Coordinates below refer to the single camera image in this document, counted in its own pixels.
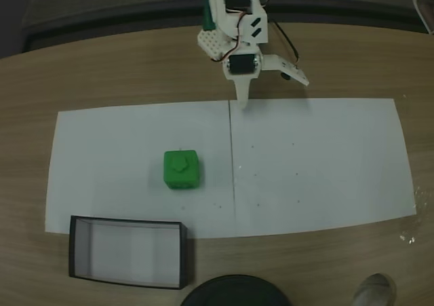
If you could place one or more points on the black round stand base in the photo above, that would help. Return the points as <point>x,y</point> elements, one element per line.
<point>234,292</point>

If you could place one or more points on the green cube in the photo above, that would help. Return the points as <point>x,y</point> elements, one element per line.
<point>180,170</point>

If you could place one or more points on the white paper sheet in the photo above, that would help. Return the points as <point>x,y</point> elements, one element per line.
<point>322,167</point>
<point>135,133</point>

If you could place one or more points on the dark open cardboard box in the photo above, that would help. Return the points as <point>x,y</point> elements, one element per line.
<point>129,251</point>

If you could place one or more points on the person's foot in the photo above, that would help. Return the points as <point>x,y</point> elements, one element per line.
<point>374,290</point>

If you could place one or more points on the white metal frame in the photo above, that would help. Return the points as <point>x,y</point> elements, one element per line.
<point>424,11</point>

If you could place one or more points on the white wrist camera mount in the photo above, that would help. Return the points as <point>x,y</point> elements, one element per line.
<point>288,69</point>

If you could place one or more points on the green table clamp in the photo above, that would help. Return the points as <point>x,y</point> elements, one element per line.
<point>207,16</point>

